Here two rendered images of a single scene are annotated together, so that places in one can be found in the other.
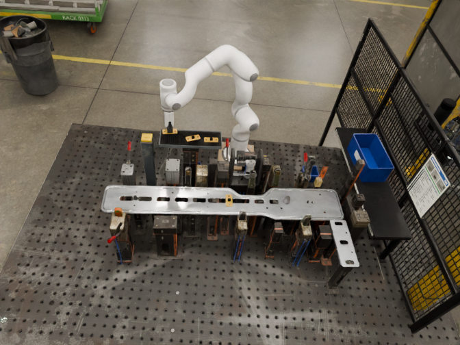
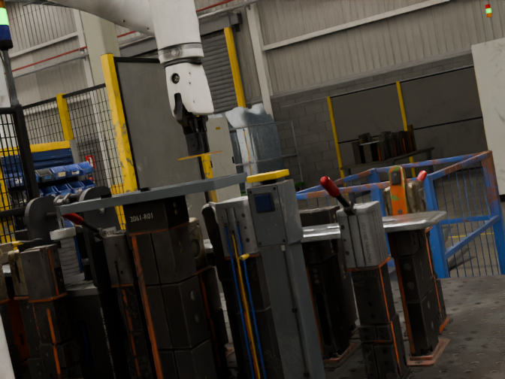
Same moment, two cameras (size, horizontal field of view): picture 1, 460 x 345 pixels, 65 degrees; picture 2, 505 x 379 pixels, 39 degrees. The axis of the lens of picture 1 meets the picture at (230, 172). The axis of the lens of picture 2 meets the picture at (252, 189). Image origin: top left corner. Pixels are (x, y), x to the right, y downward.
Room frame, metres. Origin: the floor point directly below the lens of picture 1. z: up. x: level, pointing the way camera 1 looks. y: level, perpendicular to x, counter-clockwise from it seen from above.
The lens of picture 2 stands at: (2.58, 1.27, 1.20)
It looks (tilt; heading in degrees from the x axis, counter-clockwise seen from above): 3 degrees down; 216
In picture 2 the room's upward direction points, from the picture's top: 11 degrees counter-clockwise
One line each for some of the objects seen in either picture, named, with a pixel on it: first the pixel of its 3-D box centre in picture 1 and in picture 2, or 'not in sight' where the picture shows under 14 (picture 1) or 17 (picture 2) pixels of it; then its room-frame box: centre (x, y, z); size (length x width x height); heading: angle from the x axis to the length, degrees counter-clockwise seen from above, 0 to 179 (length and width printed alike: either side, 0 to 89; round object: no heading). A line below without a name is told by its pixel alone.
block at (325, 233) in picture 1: (318, 244); not in sight; (1.15, -0.58, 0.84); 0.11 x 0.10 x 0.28; 9
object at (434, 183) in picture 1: (428, 186); not in sight; (1.31, -1.04, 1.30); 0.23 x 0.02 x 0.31; 9
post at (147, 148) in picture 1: (149, 163); (291, 300); (1.50, 0.52, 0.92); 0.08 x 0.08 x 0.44; 9
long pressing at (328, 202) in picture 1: (225, 202); (173, 248); (1.24, 0.00, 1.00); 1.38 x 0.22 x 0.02; 99
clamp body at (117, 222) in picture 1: (122, 238); (415, 256); (0.97, 0.53, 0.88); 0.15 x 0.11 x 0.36; 9
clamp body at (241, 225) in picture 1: (238, 238); not in sight; (1.08, -0.11, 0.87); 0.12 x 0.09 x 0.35; 9
